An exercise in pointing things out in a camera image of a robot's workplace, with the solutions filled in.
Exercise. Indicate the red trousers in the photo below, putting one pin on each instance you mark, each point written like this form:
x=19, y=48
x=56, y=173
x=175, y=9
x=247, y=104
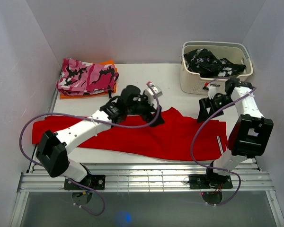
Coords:
x=170, y=141

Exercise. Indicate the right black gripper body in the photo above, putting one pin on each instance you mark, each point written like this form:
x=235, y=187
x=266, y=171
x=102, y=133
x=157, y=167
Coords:
x=217, y=102

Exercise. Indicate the pink camouflage folded trousers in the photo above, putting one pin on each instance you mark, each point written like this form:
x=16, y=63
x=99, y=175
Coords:
x=87, y=75

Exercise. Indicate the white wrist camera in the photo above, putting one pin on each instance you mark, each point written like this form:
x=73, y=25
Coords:
x=152, y=91
x=211, y=89

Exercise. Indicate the orange folded trousers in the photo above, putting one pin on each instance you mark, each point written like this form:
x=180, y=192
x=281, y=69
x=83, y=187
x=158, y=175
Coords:
x=85, y=96

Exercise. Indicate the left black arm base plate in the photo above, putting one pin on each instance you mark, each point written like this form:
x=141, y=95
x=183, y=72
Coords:
x=96, y=182

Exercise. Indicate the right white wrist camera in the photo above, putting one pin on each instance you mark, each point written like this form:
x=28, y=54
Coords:
x=211, y=89

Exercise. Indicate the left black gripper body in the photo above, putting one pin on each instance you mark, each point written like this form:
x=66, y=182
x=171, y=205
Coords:
x=141, y=109

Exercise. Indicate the black white floral trousers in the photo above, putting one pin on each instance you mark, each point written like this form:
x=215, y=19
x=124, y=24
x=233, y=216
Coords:
x=203, y=61

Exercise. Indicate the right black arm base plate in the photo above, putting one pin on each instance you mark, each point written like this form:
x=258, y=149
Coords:
x=209, y=182

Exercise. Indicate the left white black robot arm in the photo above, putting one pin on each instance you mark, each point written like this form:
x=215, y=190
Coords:
x=54, y=147

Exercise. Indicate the aluminium rail frame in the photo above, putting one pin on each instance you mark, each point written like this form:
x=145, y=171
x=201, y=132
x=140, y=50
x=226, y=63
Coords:
x=133, y=173

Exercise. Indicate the cream perforated plastic basket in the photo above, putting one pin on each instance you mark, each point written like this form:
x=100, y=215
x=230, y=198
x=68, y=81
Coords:
x=193, y=83

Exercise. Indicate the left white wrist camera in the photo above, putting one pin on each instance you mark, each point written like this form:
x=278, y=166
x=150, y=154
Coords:
x=152, y=91

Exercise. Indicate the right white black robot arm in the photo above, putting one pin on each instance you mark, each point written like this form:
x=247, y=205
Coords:
x=248, y=138

